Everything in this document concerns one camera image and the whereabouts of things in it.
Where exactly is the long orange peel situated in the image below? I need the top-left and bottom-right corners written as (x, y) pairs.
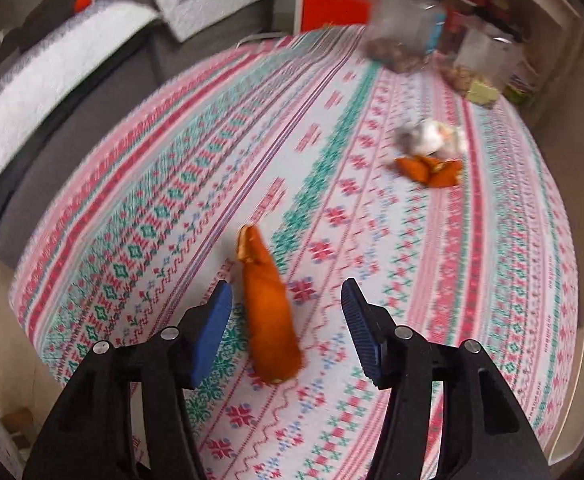
top-left (237, 224), bottom-right (303, 385)

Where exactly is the white trash bin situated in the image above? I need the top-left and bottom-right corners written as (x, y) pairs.
top-left (544, 325), bottom-right (584, 466)

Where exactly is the orange peel pile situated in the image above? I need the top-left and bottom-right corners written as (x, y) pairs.
top-left (394, 156), bottom-right (463, 188)

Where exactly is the small white tissue ball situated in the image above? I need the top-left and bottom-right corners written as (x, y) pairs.
top-left (396, 118), bottom-right (468, 160)

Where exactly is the patterned tablecloth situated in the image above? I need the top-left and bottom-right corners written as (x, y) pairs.
top-left (10, 27), bottom-right (578, 479)

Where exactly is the grey seat cover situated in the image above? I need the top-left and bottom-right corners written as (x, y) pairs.
top-left (0, 0), bottom-right (159, 174)

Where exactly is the jar with mixed nuts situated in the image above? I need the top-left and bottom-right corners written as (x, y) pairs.
top-left (438, 26), bottom-right (520, 108)

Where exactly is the jar with walnuts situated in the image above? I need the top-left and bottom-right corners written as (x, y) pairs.
top-left (363, 0), bottom-right (447, 74)

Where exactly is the grey sofa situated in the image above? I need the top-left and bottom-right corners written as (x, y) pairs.
top-left (0, 0), bottom-right (273, 268)

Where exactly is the red gift box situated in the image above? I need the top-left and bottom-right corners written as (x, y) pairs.
top-left (301, 0), bottom-right (371, 32)

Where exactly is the white power cable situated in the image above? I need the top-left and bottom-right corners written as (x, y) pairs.
top-left (233, 30), bottom-right (293, 49)

